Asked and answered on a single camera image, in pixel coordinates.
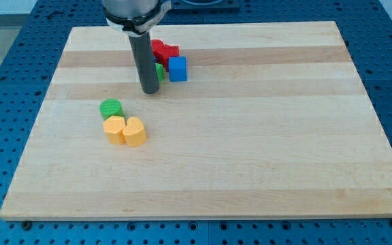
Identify wooden board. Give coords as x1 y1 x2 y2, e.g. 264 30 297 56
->
0 21 392 221

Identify red star block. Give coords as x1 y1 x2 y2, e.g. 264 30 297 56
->
153 44 180 71

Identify yellow heart block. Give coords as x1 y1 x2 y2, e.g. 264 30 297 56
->
122 117 147 147

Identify green block behind rod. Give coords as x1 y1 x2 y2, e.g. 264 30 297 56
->
155 63 165 84

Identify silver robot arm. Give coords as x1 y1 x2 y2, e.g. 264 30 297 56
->
102 0 172 37

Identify green cylinder block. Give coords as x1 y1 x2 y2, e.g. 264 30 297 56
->
99 98 125 120

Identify blue cube block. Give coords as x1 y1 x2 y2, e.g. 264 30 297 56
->
168 56 187 82

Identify yellow hexagon block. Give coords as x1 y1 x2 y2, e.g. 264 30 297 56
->
103 116 126 145

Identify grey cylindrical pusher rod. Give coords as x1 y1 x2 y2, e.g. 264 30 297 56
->
129 32 159 94

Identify red round block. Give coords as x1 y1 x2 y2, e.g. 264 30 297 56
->
151 39 165 55

